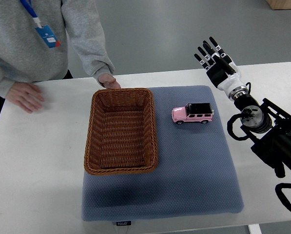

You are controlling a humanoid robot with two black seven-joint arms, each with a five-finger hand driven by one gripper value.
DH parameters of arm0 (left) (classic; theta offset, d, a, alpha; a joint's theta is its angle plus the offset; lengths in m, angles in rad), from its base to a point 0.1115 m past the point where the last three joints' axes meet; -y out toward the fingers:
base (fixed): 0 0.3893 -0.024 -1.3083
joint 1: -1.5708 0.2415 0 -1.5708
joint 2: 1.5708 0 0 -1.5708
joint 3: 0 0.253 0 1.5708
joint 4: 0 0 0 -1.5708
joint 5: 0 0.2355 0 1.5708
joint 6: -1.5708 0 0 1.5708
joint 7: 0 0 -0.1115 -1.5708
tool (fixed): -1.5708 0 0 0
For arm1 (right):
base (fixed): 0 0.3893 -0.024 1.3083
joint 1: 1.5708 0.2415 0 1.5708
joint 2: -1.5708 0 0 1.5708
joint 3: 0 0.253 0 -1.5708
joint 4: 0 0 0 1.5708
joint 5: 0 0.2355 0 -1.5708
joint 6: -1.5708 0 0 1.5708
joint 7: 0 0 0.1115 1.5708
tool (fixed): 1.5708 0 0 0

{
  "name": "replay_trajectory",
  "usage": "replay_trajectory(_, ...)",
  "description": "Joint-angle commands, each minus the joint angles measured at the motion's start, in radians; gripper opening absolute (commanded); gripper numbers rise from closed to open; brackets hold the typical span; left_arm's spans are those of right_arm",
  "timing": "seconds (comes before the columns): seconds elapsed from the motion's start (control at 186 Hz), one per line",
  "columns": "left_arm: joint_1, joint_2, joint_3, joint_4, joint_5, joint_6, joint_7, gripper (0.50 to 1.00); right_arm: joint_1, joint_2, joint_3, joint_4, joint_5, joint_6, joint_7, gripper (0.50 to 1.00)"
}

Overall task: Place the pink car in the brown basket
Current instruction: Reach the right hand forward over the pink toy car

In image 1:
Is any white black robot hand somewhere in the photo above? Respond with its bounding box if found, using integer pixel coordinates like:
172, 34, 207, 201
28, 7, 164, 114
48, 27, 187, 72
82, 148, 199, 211
194, 37, 247, 98

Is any grey sweatshirt left forearm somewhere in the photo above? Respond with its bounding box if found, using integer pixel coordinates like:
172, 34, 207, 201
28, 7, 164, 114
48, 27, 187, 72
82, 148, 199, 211
61, 0, 114, 84

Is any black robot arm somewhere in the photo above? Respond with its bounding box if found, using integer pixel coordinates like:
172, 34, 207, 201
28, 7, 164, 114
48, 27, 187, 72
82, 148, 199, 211
194, 37, 291, 178

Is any pink toy car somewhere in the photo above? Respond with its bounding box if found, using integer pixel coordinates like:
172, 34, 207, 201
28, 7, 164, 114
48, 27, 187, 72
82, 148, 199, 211
171, 103, 214, 125

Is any brown wicker basket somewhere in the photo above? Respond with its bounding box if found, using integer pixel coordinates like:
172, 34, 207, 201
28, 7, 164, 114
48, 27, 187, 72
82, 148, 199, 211
84, 88, 158, 176

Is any person's left hand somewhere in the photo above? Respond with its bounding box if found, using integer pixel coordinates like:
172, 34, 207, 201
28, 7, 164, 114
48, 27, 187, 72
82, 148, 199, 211
98, 73, 121, 89

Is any person's right hand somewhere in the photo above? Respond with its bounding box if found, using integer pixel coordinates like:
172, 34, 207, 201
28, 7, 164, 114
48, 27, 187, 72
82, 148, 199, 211
5, 82, 44, 114

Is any wooden box corner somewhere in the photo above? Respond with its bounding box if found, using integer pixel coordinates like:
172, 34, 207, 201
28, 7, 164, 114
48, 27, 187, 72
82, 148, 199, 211
266, 0, 291, 10

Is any blue-grey padded mat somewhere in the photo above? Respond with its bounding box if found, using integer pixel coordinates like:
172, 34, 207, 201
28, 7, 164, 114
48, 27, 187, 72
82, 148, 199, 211
82, 85, 244, 221

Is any blue ID badge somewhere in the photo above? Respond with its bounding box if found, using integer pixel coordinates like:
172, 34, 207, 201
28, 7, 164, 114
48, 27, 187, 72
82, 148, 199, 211
35, 25, 61, 48

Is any grey sweatshirt torso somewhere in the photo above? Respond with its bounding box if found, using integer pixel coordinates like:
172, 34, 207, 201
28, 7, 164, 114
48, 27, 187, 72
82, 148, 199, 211
0, 0, 67, 82

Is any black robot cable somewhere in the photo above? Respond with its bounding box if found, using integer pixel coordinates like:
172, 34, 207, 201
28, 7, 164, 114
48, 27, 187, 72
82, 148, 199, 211
274, 182, 291, 219

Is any blue lanyard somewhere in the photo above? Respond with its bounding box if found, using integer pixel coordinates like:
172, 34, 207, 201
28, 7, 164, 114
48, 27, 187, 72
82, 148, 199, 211
19, 0, 42, 28

